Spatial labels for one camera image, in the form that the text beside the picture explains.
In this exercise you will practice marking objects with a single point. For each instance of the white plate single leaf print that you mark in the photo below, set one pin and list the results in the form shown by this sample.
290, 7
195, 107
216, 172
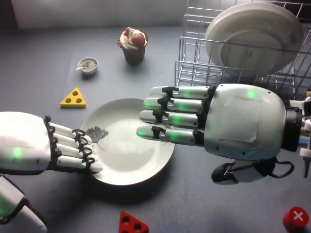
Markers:
243, 36

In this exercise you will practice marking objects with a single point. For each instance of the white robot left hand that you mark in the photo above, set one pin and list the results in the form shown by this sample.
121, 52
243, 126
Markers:
24, 143

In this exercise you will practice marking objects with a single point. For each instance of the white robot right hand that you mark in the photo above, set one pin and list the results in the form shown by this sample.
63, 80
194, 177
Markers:
243, 121

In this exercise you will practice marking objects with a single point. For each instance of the cupcake with cream and strawberry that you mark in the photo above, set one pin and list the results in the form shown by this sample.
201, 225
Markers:
133, 48

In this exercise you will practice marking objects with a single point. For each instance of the tiny white spoon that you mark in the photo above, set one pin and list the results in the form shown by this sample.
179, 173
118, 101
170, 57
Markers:
81, 67

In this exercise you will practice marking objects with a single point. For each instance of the white plate two leaf prints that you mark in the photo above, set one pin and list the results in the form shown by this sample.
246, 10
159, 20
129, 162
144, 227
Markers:
126, 157

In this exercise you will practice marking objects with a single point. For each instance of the red cylinder block white cross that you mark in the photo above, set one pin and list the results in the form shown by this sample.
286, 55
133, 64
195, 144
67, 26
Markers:
295, 218

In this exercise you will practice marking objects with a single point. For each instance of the red triangle block three holes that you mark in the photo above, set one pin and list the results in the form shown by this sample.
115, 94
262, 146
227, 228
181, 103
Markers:
132, 224

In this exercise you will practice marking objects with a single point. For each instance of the small dip cup green sauce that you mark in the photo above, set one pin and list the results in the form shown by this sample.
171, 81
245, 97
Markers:
90, 69

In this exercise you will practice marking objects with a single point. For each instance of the white cloth backdrop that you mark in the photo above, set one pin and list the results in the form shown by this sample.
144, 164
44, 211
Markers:
73, 12

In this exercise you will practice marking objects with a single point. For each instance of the yellow triangle block three holes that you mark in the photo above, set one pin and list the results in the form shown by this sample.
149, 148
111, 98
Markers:
73, 103

